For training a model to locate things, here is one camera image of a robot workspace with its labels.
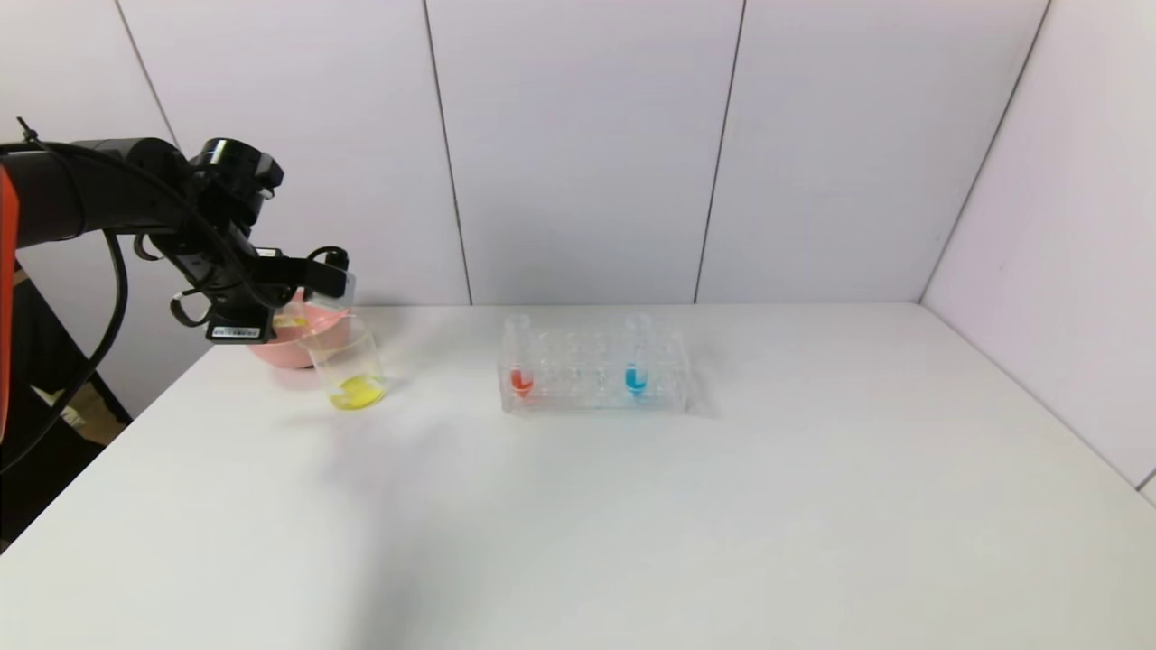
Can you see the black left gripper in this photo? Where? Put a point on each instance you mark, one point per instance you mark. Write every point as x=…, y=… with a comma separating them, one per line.
x=238, y=329

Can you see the yellow pigment test tube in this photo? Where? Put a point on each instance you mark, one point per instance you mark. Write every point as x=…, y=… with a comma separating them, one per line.
x=351, y=287

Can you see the orange and black left arm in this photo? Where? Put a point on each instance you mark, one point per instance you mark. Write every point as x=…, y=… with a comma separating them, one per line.
x=90, y=190

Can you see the clear glass beaker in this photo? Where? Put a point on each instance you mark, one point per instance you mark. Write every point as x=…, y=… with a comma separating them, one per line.
x=357, y=388

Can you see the red pigment test tube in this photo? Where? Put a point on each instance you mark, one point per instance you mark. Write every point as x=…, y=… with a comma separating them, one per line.
x=521, y=379

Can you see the clear acrylic test tube rack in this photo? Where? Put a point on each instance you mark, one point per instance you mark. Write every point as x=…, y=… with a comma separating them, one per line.
x=587, y=379

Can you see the blue pigment test tube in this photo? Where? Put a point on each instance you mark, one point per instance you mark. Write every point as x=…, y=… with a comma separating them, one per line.
x=636, y=379

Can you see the pink plastic bowl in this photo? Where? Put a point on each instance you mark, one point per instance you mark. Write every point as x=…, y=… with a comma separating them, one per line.
x=280, y=352

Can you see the brown cardboard box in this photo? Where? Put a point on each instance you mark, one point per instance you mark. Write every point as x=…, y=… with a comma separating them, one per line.
x=77, y=411

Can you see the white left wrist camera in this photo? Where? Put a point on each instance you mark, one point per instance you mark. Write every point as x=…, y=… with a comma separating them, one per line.
x=239, y=333

